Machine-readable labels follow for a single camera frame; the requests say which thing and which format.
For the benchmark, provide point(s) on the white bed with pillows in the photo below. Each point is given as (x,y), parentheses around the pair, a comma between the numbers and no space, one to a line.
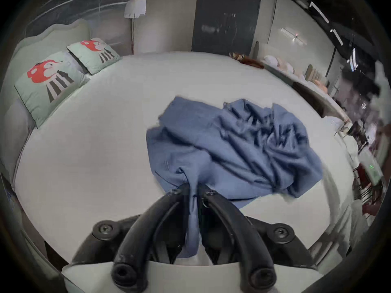
(308,87)

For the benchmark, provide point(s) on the pale green padded headboard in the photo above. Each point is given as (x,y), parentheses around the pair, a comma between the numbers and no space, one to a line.
(61,34)

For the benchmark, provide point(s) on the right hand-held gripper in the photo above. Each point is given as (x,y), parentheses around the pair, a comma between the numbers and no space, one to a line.
(371,168)

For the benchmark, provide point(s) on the white floor lamp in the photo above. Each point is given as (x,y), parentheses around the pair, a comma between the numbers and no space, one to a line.
(135,8)

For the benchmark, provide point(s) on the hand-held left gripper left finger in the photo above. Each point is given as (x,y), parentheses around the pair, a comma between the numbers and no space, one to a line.
(134,240)

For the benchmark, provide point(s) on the bed with pale sheet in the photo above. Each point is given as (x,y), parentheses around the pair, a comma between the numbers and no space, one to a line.
(91,151)

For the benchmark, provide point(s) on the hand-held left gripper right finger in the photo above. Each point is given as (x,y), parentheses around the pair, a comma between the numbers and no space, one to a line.
(241,233)

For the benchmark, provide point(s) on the brown patterned cushion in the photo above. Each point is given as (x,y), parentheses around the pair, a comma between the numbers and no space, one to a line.
(246,60)

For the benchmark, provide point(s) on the pale green cushion red print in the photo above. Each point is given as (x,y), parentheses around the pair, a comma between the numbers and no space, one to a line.
(49,84)
(96,53)

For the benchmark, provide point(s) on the blue shirt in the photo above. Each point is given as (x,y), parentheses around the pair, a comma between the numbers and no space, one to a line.
(229,139)

